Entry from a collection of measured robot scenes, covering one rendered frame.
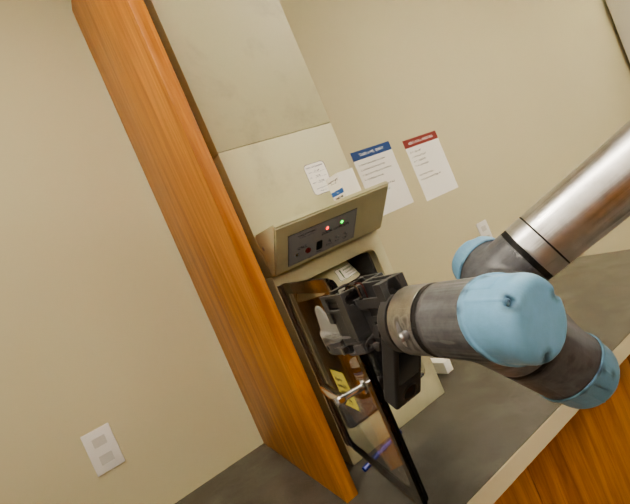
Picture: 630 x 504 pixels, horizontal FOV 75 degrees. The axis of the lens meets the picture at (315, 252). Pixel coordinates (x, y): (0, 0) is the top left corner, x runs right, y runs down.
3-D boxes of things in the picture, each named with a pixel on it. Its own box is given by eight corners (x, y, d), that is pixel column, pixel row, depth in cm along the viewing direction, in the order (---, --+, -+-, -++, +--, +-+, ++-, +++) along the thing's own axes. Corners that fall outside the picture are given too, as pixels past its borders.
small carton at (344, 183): (334, 203, 99) (325, 180, 99) (350, 197, 102) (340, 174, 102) (346, 197, 95) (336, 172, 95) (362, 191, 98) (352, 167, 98)
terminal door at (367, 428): (353, 445, 93) (282, 282, 92) (431, 512, 64) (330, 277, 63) (350, 446, 93) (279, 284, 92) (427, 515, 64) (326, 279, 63)
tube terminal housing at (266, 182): (305, 440, 116) (194, 186, 113) (388, 381, 132) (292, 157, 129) (353, 466, 94) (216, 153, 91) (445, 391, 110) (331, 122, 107)
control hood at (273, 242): (270, 277, 93) (253, 236, 92) (376, 228, 108) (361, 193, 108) (291, 271, 82) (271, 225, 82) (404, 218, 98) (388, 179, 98)
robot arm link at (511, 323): (571, 387, 32) (497, 348, 29) (463, 373, 42) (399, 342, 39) (583, 294, 35) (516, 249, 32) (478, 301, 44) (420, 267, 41)
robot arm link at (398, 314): (476, 336, 44) (423, 375, 40) (444, 335, 48) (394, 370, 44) (448, 270, 43) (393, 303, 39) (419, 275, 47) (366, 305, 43)
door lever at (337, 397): (346, 383, 75) (341, 370, 75) (369, 395, 67) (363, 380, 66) (321, 398, 74) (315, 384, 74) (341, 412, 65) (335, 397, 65)
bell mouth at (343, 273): (288, 302, 114) (281, 284, 114) (338, 277, 122) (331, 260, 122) (318, 298, 98) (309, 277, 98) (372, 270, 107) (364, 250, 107)
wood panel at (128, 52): (263, 443, 126) (72, 10, 121) (272, 437, 127) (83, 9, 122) (347, 503, 83) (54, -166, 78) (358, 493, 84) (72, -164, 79)
